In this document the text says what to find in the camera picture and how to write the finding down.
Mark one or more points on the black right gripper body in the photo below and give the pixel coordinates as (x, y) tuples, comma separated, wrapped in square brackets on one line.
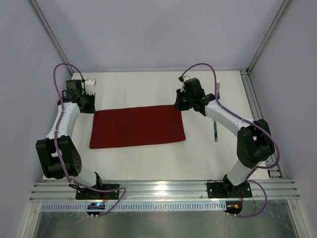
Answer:
[(179, 102)]

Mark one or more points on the knife with teal handle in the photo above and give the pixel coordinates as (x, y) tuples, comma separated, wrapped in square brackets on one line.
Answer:
[(215, 130)]

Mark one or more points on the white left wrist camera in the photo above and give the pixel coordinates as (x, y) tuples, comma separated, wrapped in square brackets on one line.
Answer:
[(89, 86)]

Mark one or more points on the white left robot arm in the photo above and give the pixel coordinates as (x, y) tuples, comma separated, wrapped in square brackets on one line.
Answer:
[(57, 153)]

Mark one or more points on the left corner frame post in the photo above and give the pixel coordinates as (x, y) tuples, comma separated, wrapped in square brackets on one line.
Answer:
[(48, 30)]

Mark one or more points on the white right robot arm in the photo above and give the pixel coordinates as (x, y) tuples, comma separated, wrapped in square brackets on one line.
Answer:
[(254, 144)]

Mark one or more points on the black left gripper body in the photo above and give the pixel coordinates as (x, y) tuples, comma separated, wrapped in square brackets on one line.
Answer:
[(88, 104)]

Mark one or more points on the dark red cloth napkin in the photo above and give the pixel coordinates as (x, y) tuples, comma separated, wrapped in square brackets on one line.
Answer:
[(138, 126)]

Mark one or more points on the right corner frame post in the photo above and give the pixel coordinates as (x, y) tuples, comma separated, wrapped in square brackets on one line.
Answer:
[(278, 17)]

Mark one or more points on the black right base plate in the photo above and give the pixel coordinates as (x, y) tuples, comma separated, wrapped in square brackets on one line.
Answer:
[(215, 189)]

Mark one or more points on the slotted cable duct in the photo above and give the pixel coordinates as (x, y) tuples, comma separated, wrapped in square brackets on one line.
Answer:
[(158, 206)]

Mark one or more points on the fork with teal handle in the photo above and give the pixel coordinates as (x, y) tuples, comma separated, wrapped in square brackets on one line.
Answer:
[(218, 89)]

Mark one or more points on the corner frame post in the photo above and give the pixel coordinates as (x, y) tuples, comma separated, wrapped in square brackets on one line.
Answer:
[(48, 30), (278, 17)]

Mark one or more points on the aluminium front rail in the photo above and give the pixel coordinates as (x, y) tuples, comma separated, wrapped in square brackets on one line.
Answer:
[(164, 190)]

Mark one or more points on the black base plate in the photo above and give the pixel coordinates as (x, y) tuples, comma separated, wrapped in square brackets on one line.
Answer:
[(215, 189), (88, 194)]

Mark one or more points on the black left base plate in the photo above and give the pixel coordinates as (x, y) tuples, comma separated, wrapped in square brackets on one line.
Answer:
[(88, 194)]

